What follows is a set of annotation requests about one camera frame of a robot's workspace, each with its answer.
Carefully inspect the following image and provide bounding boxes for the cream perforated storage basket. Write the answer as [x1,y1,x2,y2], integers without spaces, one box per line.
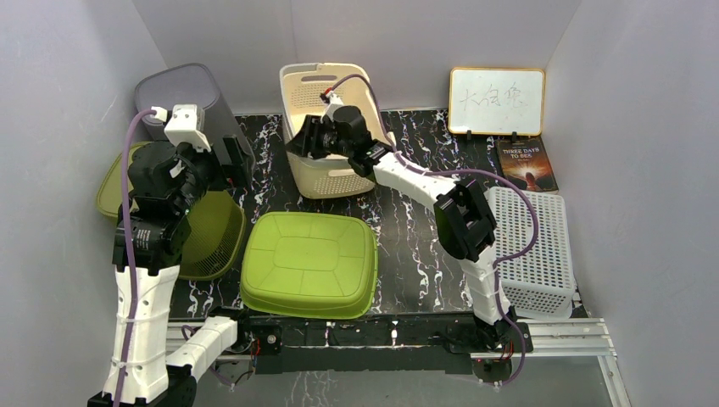
[279,63,387,199]

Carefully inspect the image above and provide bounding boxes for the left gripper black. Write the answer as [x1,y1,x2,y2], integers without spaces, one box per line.
[173,135,252,216]

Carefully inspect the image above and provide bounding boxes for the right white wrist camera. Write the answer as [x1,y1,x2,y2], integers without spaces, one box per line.
[320,88,344,120]

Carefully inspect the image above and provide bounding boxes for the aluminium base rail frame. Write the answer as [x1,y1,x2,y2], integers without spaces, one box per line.
[166,305,616,387]

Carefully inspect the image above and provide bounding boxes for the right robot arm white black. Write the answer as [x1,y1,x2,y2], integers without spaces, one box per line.
[285,105,514,351]

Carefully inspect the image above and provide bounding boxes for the grey slatted bin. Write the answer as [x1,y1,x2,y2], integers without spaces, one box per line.
[134,63,256,177]

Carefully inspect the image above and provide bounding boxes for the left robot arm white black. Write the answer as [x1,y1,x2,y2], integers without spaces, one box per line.
[88,136,254,406]

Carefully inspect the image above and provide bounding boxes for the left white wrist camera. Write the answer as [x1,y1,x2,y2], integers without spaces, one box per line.
[150,103,211,153]

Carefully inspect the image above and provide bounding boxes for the small whiteboard orange frame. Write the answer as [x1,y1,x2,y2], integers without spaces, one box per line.
[447,67,546,137]

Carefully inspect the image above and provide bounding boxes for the olive green slatted bin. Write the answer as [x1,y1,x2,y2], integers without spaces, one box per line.
[96,142,245,281]

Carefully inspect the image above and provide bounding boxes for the lime green plastic basin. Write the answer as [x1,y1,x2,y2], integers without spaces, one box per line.
[240,212,378,320]

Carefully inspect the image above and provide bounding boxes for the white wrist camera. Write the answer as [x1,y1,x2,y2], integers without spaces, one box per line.
[150,103,211,153]
[320,88,344,120]

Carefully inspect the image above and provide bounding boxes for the pale green colander basket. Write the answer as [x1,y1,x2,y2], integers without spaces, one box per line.
[488,187,576,320]

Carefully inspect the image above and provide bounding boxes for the dark book three days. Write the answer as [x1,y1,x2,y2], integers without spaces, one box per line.
[496,136,559,194]

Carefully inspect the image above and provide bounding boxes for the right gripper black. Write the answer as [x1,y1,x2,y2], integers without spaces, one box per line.
[283,116,352,161]

